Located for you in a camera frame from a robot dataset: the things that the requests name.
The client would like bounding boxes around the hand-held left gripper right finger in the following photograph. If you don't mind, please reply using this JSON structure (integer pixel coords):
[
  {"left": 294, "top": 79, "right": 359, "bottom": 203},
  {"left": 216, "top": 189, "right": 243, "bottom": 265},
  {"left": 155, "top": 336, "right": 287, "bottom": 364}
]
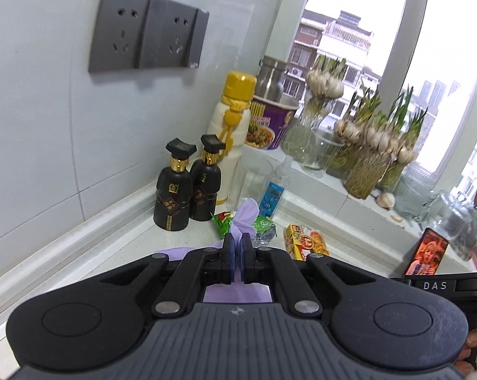
[{"left": 240, "top": 233, "right": 378, "bottom": 317}]

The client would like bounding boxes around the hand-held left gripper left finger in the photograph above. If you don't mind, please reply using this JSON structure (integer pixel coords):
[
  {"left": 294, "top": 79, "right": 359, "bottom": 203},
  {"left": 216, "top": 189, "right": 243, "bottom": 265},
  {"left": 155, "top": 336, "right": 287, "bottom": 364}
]
[{"left": 100, "top": 235, "right": 236, "bottom": 317}]

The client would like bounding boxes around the green silver snack packet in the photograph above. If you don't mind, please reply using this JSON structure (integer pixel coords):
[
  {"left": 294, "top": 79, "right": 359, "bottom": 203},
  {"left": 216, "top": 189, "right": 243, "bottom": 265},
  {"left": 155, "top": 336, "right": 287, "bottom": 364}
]
[{"left": 251, "top": 216, "right": 277, "bottom": 248}]

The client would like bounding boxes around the yellow snack packet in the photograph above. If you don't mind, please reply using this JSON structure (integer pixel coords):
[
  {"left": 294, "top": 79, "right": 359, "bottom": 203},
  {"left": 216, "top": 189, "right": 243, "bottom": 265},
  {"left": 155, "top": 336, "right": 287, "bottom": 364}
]
[{"left": 283, "top": 224, "right": 330, "bottom": 261}]

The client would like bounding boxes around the black smartphone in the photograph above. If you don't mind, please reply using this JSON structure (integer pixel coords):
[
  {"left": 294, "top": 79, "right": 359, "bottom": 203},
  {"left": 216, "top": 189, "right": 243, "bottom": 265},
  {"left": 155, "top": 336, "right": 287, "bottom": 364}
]
[{"left": 405, "top": 227, "right": 450, "bottom": 276}]

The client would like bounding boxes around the glass jar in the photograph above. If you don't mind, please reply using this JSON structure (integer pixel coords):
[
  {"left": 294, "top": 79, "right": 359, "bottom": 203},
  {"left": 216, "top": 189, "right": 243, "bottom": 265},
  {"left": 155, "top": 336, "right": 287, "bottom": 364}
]
[{"left": 432, "top": 190, "right": 477, "bottom": 260}]

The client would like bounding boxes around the small bottle blue label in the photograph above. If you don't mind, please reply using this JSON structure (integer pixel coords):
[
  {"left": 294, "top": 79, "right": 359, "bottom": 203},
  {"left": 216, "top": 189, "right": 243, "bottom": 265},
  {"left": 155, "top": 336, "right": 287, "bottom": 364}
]
[{"left": 260, "top": 154, "right": 294, "bottom": 219}]

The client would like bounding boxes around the clear drinking glass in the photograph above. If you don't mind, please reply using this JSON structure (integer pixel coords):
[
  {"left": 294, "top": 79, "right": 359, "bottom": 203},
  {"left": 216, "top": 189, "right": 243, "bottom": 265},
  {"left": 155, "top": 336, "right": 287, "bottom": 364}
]
[{"left": 226, "top": 154, "right": 275, "bottom": 212}]

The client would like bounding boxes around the black bottle gold neck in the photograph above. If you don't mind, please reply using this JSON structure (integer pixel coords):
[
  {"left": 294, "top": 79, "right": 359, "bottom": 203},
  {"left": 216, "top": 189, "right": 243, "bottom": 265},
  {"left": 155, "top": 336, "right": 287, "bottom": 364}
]
[
  {"left": 153, "top": 138, "right": 197, "bottom": 231},
  {"left": 189, "top": 135, "right": 227, "bottom": 222}
]

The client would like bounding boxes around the clear plastic cup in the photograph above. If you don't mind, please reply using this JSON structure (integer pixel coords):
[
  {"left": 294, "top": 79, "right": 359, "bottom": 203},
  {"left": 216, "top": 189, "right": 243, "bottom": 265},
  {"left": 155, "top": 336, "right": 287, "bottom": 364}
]
[{"left": 302, "top": 129, "right": 344, "bottom": 179}]

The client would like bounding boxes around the white bottle yellow cap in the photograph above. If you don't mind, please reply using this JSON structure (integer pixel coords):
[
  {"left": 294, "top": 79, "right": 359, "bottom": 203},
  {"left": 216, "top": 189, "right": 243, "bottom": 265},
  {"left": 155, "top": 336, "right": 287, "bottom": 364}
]
[{"left": 207, "top": 71, "right": 257, "bottom": 206}]

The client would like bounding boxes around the purple instant noodle cup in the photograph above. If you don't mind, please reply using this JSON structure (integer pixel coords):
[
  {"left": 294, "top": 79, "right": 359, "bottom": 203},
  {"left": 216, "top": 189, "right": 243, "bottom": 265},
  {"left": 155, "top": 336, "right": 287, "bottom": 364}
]
[{"left": 244, "top": 94, "right": 300, "bottom": 150}]

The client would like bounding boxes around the steel vacuum flask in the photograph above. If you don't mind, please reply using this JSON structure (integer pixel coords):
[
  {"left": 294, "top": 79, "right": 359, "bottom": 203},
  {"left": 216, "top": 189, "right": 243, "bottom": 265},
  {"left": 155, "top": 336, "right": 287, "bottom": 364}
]
[{"left": 255, "top": 56, "right": 289, "bottom": 101}]

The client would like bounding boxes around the grey wall socket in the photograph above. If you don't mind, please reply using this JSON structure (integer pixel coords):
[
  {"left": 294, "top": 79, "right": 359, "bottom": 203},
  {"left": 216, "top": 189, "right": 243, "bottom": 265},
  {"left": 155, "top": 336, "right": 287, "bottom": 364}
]
[
  {"left": 137, "top": 0, "right": 209, "bottom": 69},
  {"left": 89, "top": 0, "right": 150, "bottom": 73}
]

